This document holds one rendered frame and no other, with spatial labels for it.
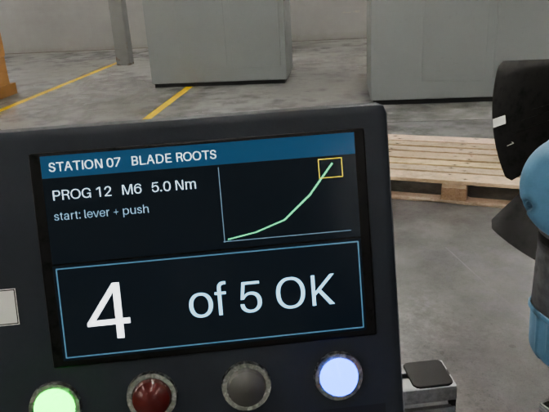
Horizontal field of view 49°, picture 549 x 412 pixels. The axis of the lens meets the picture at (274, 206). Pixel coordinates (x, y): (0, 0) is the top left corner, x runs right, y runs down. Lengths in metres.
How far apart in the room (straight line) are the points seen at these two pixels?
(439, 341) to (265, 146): 2.13
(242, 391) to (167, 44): 7.93
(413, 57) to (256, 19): 2.37
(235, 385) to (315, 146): 0.13
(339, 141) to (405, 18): 6.04
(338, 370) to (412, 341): 2.07
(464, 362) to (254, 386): 2.01
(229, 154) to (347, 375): 0.13
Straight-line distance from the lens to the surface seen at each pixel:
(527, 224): 0.93
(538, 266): 0.50
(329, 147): 0.32
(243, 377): 0.33
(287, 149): 0.31
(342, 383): 0.34
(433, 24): 6.38
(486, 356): 2.37
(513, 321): 2.60
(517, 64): 1.22
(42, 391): 0.35
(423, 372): 0.45
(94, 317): 0.33
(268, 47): 7.95
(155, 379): 0.34
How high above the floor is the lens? 1.32
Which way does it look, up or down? 21 degrees down
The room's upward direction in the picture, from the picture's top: 3 degrees counter-clockwise
